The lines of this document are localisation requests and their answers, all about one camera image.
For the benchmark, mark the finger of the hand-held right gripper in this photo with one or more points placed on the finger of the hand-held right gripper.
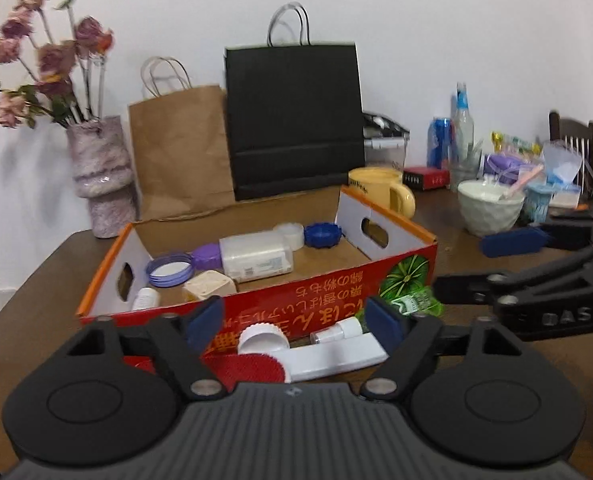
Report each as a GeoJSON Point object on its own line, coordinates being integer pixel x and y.
{"type": "Point", "coordinates": [466, 289]}
{"type": "Point", "coordinates": [511, 242]}

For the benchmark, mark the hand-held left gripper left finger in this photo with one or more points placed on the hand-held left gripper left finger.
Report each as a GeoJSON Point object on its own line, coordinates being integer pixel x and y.
{"type": "Point", "coordinates": [206, 320]}

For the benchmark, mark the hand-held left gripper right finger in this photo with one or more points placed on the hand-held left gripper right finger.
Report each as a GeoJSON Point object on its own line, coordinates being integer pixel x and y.
{"type": "Point", "coordinates": [384, 322]}

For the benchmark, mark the beige cube container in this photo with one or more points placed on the beige cube container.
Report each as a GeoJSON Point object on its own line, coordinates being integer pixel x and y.
{"type": "Point", "coordinates": [209, 285]}

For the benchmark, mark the purple rimmed white lid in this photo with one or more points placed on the purple rimmed white lid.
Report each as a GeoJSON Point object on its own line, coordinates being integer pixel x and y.
{"type": "Point", "coordinates": [169, 271]}

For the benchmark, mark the small white bottle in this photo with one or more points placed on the small white bottle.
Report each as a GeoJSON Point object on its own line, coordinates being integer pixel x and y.
{"type": "Point", "coordinates": [145, 299]}

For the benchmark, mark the red cardboard box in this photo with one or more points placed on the red cardboard box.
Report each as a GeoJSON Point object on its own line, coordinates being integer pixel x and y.
{"type": "Point", "coordinates": [276, 305]}

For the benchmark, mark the translucent container with purple cap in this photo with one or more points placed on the translucent container with purple cap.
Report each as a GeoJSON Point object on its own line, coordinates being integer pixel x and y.
{"type": "Point", "coordinates": [256, 257]}

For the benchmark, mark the white screw cap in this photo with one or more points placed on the white screw cap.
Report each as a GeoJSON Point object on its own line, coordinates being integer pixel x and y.
{"type": "Point", "coordinates": [290, 232]}

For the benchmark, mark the white ribbed bowl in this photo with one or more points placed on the white ribbed bowl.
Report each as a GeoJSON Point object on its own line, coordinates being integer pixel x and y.
{"type": "Point", "coordinates": [488, 210]}

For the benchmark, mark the small clear spray bottle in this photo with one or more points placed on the small clear spray bottle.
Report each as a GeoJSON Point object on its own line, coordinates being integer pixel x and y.
{"type": "Point", "coordinates": [344, 330]}

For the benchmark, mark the small teal white cup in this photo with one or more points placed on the small teal white cup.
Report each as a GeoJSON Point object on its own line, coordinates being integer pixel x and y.
{"type": "Point", "coordinates": [538, 205]}

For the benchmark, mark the white ridged cap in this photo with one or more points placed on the white ridged cap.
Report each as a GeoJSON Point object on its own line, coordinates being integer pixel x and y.
{"type": "Point", "coordinates": [261, 340]}

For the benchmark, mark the pink spoon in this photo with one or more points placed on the pink spoon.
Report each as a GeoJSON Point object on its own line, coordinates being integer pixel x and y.
{"type": "Point", "coordinates": [523, 182]}

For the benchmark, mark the red lid with white rim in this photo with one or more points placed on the red lid with white rim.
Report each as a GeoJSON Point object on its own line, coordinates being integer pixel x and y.
{"type": "Point", "coordinates": [246, 370]}

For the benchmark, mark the flat white plastic tube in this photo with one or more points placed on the flat white plastic tube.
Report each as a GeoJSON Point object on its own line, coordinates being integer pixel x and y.
{"type": "Point", "coordinates": [326, 357]}

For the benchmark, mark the purple packet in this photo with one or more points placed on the purple packet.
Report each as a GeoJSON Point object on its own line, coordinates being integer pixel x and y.
{"type": "Point", "coordinates": [506, 165]}

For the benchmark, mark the clear plastic bag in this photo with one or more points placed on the clear plastic bag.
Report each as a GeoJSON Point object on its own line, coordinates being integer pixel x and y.
{"type": "Point", "coordinates": [563, 162]}

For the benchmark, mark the green yellow snack packet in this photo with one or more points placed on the green yellow snack packet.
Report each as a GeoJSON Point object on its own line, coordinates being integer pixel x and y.
{"type": "Point", "coordinates": [518, 145]}

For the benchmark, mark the small dark red box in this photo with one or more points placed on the small dark red box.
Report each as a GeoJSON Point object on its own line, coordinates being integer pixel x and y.
{"type": "Point", "coordinates": [429, 179]}

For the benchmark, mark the blue scalloped lid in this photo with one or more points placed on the blue scalloped lid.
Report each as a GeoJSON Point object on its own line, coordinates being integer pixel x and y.
{"type": "Point", "coordinates": [321, 235]}

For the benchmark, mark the yellow mug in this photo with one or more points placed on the yellow mug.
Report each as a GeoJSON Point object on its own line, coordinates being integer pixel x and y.
{"type": "Point", "coordinates": [396, 195]}

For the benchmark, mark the clear glass bottle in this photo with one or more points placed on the clear glass bottle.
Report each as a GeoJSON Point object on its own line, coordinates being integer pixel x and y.
{"type": "Point", "coordinates": [464, 130]}

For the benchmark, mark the blue drink can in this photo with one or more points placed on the blue drink can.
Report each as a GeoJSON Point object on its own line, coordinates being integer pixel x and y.
{"type": "Point", "coordinates": [439, 142]}

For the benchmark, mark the dark wooden chair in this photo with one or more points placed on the dark wooden chair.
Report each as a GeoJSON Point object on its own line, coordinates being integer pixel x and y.
{"type": "Point", "coordinates": [558, 127]}

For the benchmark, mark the clear container with black lid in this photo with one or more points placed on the clear container with black lid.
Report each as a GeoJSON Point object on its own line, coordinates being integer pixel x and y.
{"type": "Point", "coordinates": [386, 152]}

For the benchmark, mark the brown paper bag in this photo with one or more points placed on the brown paper bag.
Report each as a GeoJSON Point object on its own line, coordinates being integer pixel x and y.
{"type": "Point", "coordinates": [181, 150]}

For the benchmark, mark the mottled pink white vase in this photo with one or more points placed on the mottled pink white vase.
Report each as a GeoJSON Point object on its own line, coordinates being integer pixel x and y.
{"type": "Point", "coordinates": [101, 170]}

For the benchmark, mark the black paper bag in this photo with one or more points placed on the black paper bag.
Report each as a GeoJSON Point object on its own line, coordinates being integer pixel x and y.
{"type": "Point", "coordinates": [291, 120]}

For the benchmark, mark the dried pink flowers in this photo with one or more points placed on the dried pink flowers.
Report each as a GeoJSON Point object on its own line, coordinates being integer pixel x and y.
{"type": "Point", "coordinates": [54, 57]}

